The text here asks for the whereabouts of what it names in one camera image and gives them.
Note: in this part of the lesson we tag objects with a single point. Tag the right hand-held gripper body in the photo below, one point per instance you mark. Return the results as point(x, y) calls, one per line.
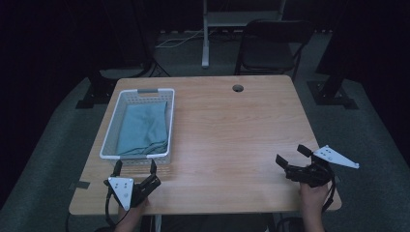
point(309, 174)

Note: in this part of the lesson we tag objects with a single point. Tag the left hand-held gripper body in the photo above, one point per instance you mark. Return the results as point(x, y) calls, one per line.
point(122, 190)

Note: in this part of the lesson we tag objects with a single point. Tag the white perforated plastic basket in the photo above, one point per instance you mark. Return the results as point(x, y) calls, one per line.
point(111, 129)

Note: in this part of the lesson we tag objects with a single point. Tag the light blue cloth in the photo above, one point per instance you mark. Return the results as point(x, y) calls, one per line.
point(143, 129)

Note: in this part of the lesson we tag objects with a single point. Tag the person's right hand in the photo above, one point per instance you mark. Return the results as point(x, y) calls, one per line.
point(312, 196)

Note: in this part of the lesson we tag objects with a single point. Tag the person's left hand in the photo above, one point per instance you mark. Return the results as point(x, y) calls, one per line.
point(135, 209)

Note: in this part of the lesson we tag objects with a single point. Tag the black tape strip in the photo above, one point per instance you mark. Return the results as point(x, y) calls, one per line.
point(82, 185)

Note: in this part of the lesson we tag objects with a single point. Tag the white table leg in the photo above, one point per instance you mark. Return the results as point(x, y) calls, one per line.
point(158, 224)

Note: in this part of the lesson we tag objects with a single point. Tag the black stand base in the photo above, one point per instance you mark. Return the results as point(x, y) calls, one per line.
point(332, 92)
point(96, 90)

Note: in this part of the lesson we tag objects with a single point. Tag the black folding chair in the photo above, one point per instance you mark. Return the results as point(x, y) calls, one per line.
point(267, 54)

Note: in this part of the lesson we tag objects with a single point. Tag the desk with white legs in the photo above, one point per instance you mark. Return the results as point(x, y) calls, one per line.
point(205, 38)

